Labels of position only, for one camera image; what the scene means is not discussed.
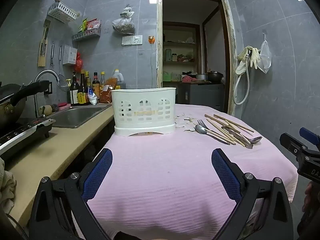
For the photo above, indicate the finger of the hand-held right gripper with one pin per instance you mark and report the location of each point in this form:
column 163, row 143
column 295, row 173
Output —
column 290, row 142
column 308, row 133

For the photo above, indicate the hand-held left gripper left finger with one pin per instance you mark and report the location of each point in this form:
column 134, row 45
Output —
column 98, row 172

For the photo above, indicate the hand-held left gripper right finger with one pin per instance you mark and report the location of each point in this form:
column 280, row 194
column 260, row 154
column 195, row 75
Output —
column 226, row 175

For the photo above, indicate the metal spoon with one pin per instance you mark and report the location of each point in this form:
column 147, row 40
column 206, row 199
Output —
column 255, row 139
column 200, row 129

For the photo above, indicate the bunch of wooden chopsticks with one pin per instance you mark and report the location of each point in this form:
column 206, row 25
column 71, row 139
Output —
column 233, row 123

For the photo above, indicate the metal fork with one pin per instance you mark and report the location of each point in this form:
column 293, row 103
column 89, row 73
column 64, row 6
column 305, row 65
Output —
column 201, row 123

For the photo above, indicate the white plastic utensil basket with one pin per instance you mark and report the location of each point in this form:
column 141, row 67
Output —
column 143, row 97

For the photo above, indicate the person's right hand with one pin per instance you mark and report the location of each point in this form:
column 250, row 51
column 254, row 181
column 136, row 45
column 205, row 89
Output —
column 309, row 196

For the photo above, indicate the beige kitchen counter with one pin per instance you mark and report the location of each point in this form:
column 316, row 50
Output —
column 50, row 155

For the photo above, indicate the stainless steel sink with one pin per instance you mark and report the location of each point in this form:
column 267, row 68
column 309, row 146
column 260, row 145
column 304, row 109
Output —
column 75, row 116

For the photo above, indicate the pink flower-print tablecloth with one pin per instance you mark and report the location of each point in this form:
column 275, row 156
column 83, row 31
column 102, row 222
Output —
column 162, row 175

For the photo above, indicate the white salt bag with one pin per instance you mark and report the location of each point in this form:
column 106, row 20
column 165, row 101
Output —
column 93, row 98

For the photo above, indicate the dark scrubber ball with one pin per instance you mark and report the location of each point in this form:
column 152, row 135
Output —
column 55, row 108

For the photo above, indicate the dark bottle yellow label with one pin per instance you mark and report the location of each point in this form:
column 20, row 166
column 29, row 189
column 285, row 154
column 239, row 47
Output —
column 82, row 96

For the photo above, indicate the beige loofah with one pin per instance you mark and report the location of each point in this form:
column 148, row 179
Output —
column 46, row 110

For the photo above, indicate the dark bottle white label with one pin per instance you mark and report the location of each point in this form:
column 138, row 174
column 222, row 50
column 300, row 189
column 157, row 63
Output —
column 74, row 93

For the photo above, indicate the grey cabinet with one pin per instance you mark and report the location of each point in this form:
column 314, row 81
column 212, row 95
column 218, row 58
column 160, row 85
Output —
column 200, row 95

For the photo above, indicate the hanging mesh bag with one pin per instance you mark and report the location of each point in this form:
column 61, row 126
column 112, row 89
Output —
column 266, row 60

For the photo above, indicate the clear pump dispenser bottle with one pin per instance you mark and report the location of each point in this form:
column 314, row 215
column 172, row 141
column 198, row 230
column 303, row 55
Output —
column 68, row 92

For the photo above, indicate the black induction cooker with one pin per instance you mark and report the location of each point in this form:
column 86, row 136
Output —
column 22, row 132

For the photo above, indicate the dark bottle red label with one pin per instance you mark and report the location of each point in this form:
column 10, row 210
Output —
column 95, row 83

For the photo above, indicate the yellow-cap sauce bottle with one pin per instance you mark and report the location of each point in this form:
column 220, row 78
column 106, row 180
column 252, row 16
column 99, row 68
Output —
column 102, row 80
column 87, row 78

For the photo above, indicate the white rubber glove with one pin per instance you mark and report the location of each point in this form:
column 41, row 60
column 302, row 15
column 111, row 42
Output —
column 254, row 56
column 241, row 63

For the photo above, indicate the beige towel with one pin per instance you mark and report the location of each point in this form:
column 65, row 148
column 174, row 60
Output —
column 6, row 182

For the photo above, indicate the plastic oil jug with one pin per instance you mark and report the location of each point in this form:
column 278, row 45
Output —
column 119, row 80

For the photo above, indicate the dark metal pot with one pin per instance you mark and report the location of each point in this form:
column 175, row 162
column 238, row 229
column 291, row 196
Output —
column 215, row 77

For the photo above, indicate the steel pot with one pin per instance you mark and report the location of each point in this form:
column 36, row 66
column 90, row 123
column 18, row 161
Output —
column 201, row 77

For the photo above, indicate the pink cloth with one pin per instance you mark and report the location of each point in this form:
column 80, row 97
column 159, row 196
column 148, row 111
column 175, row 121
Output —
column 187, row 79

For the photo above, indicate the black wok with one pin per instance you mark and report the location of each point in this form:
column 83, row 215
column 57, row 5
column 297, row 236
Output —
column 10, row 112

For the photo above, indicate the red plastic bag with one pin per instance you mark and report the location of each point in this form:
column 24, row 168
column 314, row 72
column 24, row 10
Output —
column 78, row 63

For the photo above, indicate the chrome faucet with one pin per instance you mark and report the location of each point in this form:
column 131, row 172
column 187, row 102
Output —
column 46, row 72

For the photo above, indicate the green box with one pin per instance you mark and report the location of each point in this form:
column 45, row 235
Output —
column 167, row 77

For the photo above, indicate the hanging metal mesh strainer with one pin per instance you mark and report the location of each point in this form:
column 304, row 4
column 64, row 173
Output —
column 60, row 52

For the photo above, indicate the hanging metal peeler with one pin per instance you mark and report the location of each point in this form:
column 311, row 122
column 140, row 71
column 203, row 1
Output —
column 52, row 55

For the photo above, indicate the small glass jar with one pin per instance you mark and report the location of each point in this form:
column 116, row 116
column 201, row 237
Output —
column 174, row 57

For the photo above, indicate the wooden knife holder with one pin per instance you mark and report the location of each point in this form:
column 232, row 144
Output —
column 42, row 55

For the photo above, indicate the green jar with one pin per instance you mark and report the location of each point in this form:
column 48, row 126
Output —
column 168, row 55

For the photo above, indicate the wooden shelf unit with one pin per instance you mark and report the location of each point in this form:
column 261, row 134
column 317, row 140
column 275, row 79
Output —
column 178, row 43

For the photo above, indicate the red seasoning packet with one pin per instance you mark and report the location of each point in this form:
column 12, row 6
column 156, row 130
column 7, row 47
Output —
column 93, row 24

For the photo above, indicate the yellow green seasoning packet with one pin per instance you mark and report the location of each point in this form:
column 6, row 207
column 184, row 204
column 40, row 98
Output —
column 83, row 25

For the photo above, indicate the hanging clear plastic bag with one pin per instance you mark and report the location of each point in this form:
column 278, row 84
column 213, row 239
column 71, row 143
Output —
column 123, row 25

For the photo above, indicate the white wall box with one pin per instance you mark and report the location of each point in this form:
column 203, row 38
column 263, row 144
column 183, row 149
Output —
column 69, row 55

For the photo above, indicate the wooden door frame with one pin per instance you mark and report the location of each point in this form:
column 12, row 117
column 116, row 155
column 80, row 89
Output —
column 159, row 55

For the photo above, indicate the white wall socket panel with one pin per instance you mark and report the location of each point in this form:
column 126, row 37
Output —
column 132, row 40

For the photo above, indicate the grey wall rack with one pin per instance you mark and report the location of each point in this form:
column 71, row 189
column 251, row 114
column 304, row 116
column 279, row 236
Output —
column 86, row 35

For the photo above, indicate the orange wall hook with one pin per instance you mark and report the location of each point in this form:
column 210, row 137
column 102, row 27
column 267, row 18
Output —
column 150, row 40

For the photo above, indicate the white wall basket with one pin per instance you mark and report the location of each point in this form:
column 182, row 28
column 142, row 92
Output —
column 61, row 12

